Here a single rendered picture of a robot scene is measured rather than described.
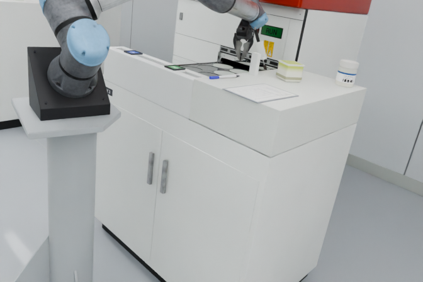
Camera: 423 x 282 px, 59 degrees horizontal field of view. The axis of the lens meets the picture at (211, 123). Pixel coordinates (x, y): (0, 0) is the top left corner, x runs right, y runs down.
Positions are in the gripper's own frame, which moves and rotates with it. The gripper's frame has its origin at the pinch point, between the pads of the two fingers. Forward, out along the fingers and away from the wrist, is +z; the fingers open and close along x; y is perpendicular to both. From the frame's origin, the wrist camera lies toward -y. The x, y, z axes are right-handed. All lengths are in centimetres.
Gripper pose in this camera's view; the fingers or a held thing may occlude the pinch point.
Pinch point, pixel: (240, 58)
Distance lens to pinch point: 173.6
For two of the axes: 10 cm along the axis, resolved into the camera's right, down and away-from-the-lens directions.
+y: 2.4, -3.1, 9.2
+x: -9.6, -2.0, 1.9
